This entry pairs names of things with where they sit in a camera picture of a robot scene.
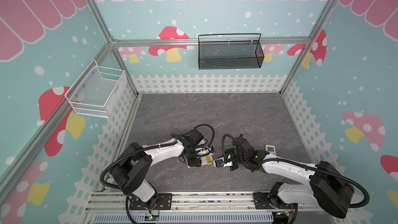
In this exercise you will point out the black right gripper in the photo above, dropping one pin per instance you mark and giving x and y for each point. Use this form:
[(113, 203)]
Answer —
[(231, 156)]

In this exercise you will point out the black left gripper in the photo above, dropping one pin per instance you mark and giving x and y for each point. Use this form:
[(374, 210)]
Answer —
[(196, 163)]

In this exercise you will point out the white remote control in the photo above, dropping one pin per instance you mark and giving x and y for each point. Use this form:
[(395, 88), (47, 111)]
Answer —
[(271, 149), (207, 160)]

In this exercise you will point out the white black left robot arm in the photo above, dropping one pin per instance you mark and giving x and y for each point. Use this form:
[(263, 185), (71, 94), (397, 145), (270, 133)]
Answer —
[(130, 169)]

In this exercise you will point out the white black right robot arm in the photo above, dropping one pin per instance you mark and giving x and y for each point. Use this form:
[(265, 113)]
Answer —
[(318, 184)]

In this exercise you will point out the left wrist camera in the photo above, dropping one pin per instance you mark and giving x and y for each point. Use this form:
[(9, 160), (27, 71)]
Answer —
[(204, 151)]

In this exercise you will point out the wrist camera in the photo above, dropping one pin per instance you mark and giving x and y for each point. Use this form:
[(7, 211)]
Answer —
[(204, 151), (220, 163)]

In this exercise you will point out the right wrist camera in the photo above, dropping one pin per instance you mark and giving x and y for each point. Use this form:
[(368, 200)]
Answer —
[(220, 163)]

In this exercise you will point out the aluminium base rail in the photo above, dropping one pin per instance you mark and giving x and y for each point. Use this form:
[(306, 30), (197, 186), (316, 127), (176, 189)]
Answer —
[(200, 207)]

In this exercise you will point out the black mesh wall basket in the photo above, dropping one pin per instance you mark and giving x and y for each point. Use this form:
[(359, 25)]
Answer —
[(230, 51)]

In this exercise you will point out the white wire wall basket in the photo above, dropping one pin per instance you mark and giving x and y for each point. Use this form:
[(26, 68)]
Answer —
[(97, 91)]

